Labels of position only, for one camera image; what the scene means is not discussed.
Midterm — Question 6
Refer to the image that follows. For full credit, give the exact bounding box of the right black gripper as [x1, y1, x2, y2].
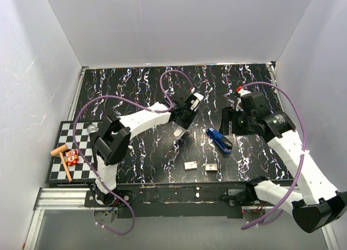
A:
[218, 107, 255, 136]

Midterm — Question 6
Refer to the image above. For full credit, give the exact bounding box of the white plastic stick tool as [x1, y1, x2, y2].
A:
[173, 126, 187, 139]

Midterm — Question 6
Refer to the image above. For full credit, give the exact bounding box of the blue black stapler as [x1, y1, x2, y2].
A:
[206, 127, 233, 154]

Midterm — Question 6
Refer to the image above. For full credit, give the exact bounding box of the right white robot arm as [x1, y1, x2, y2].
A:
[219, 89, 346, 233]

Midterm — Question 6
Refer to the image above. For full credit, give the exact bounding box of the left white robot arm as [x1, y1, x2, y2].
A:
[87, 93, 203, 207]

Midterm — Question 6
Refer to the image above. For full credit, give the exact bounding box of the white staple box left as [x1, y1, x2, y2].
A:
[184, 161, 197, 171]

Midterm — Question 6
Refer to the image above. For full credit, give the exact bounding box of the silver metal knob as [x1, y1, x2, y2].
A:
[87, 124, 99, 135]

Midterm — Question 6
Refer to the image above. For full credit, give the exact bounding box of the black white checkerboard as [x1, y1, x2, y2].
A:
[46, 121, 101, 185]

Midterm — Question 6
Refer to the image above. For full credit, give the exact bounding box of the red owl toy block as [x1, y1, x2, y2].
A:
[65, 149, 79, 166]

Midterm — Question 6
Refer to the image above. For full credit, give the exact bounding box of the wooden toy hammer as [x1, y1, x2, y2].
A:
[50, 144, 72, 183]

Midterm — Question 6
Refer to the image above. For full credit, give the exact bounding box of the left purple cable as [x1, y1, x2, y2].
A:
[80, 69, 195, 236]

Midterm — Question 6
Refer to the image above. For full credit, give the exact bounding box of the purple cable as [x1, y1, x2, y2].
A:
[80, 69, 195, 236]
[240, 81, 309, 231]

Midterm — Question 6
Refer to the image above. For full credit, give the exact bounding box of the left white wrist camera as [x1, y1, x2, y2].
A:
[187, 87, 204, 111]

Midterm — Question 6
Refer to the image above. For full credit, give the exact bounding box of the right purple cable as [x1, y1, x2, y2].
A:
[240, 81, 309, 231]

